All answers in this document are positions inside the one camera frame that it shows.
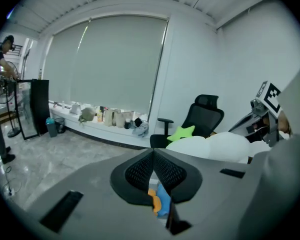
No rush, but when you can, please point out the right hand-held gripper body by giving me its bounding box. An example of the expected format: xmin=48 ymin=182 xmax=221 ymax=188
xmin=245 ymin=80 xmax=283 ymax=148

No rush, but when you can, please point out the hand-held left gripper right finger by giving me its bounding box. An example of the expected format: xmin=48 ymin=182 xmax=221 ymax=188
xmin=153 ymin=147 xmax=203 ymax=205

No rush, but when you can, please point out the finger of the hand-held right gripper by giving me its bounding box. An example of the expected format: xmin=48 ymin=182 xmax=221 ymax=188
xmin=228 ymin=111 xmax=256 ymax=135

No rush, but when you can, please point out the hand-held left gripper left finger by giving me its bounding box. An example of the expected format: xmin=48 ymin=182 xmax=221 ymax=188
xmin=109 ymin=147 xmax=155 ymax=207

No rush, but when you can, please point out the white flower plush pillow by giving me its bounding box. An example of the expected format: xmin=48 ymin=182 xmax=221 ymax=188
xmin=165 ymin=131 xmax=251 ymax=164

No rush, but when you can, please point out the orange flower plush pillow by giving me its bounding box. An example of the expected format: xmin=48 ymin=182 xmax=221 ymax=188
xmin=147 ymin=188 xmax=163 ymax=214

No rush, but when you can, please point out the green star plush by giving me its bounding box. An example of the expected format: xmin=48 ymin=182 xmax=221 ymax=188
xmin=166 ymin=124 xmax=196 ymax=143

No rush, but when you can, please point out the person's right hand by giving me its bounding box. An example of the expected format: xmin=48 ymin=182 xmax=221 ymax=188
xmin=277 ymin=113 xmax=292 ymax=135

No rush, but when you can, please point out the black office chair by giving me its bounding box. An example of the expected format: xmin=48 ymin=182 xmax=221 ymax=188
xmin=149 ymin=94 xmax=225 ymax=149

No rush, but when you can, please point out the grey blue jacket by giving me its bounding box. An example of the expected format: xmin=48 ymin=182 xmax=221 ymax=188
xmin=132 ymin=120 xmax=150 ymax=137

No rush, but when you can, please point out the beige tote bag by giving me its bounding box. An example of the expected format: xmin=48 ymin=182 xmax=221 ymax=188
xmin=115 ymin=110 xmax=136 ymax=129
xmin=102 ymin=107 xmax=121 ymax=128

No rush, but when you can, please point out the olive green bag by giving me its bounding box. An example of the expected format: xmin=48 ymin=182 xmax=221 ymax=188
xmin=78 ymin=106 xmax=97 ymax=126

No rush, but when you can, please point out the black mesh bin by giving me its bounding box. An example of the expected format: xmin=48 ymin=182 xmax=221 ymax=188
xmin=54 ymin=117 xmax=66 ymax=134

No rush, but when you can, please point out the grey trash bin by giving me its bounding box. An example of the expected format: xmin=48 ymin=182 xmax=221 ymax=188
xmin=45 ymin=117 xmax=59 ymax=138

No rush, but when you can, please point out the white bag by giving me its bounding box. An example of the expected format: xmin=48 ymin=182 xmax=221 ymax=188
xmin=69 ymin=102 xmax=82 ymax=116

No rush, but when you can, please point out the black glass cabinet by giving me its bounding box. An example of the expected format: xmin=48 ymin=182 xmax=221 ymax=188
xmin=16 ymin=78 xmax=51 ymax=141

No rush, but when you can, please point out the standing fan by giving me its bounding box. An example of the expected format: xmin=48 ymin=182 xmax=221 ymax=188
xmin=0 ymin=59 xmax=22 ymax=138

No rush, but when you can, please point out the grey roller blind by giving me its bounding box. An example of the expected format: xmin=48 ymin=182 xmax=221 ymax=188
xmin=43 ymin=20 xmax=90 ymax=103
xmin=69 ymin=14 xmax=170 ymax=114

